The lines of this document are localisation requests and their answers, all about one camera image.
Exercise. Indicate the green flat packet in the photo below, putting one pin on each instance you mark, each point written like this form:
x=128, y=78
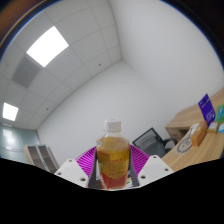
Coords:
x=220, y=113

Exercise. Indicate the grey mesh office chair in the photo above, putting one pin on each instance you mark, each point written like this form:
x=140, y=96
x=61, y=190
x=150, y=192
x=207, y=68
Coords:
x=151, y=141

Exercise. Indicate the purple stand-up pouch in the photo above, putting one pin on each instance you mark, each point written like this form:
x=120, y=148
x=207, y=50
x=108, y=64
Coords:
x=207, y=108

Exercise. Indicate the tan small packet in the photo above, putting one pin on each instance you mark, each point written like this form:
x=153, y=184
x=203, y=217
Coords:
x=213, y=127

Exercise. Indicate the amber drink bottle white cap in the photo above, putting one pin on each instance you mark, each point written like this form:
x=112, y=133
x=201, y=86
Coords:
x=112, y=158

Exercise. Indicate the large rectangular ceiling light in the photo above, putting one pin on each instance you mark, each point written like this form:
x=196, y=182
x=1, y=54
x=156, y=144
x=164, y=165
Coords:
x=47, y=46

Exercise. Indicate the small rectangular ceiling light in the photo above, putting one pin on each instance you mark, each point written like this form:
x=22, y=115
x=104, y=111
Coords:
x=10, y=111

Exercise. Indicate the wooden shelf cabinet glass doors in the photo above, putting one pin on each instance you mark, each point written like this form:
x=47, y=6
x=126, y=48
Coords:
x=41, y=158

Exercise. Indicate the small light blue packet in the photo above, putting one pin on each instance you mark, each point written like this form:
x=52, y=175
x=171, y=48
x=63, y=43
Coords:
x=221, y=128

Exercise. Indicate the wooden side desk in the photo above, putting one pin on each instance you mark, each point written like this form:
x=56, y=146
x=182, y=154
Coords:
x=186, y=120

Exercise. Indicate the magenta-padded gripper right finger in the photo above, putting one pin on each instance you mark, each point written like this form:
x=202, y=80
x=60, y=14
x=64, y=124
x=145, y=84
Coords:
x=141, y=161

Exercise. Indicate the orange cardboard box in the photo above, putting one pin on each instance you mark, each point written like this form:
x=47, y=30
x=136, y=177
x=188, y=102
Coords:
x=199, y=133

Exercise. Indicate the round white printed disc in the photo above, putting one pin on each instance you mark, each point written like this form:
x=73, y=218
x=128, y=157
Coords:
x=184, y=145

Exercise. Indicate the grey ceiling air vent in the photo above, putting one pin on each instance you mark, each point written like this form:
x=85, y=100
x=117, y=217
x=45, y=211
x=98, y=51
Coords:
x=26, y=71

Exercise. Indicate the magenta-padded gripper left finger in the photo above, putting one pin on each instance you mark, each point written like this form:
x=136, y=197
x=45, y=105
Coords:
x=86, y=163

